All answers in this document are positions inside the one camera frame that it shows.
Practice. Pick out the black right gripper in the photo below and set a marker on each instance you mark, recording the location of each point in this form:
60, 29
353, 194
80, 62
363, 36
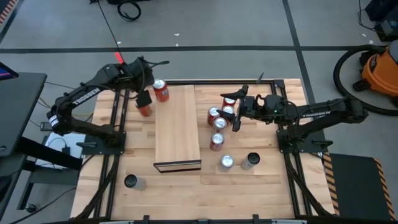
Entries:
248, 107

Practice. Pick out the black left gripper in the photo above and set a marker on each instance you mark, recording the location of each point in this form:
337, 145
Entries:
143, 99

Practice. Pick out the red cola can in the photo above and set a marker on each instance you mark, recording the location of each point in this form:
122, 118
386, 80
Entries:
217, 139
213, 112
228, 102
228, 109

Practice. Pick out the orange soda can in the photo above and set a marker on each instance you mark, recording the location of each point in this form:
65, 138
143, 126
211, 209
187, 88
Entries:
161, 91
145, 111

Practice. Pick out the silver diet cola can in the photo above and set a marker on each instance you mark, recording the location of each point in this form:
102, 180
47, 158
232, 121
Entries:
220, 123
227, 161

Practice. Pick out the tall silver black-topped can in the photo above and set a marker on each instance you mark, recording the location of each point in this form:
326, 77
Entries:
130, 181
253, 158

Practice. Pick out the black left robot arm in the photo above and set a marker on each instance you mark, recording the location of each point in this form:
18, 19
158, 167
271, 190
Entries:
84, 96

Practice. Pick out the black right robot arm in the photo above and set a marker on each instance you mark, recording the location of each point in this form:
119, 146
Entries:
320, 113

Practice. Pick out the black table clamp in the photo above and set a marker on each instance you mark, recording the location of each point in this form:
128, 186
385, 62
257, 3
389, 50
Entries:
255, 217
146, 217
260, 77

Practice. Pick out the small black charger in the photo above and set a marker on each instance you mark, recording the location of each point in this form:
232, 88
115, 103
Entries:
66, 151

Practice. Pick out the white paper sheet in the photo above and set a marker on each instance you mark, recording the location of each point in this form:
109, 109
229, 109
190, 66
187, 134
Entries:
56, 140

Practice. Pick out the orange shop vacuum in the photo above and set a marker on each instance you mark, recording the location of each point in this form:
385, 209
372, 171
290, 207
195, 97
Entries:
336, 77
379, 71

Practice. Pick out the monitor with blue screen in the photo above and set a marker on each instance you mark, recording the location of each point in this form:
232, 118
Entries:
6, 73

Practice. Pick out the black hazard-striped floor mat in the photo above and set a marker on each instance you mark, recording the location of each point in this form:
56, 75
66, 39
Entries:
354, 186
6, 11

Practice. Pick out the black caster wheel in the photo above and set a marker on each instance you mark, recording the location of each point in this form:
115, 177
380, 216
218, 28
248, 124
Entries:
30, 208

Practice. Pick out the black equipment case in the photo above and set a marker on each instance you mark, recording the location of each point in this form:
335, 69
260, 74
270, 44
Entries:
385, 18

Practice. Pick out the black aluminium table frame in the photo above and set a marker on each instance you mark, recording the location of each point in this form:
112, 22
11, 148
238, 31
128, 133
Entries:
202, 82

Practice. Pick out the wooden shelf with black frame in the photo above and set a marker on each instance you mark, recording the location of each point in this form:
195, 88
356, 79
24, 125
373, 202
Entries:
177, 130

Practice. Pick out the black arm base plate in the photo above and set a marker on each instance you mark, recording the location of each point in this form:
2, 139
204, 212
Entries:
93, 151
289, 148

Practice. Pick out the black desk leg frame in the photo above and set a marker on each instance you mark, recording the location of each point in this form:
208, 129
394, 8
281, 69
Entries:
46, 152

